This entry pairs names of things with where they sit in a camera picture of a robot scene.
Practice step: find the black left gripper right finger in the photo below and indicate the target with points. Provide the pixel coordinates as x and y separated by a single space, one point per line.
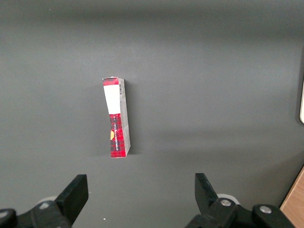
225 213

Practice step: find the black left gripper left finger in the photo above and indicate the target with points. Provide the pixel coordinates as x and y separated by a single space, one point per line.
59 209

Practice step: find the cream plastic tray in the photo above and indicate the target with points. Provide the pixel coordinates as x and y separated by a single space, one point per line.
302 102

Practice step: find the wooden drawer cabinet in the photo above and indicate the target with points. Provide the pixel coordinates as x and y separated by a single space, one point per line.
294 204

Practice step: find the red tartan carton box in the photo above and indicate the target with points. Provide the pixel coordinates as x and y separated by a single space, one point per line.
117 118

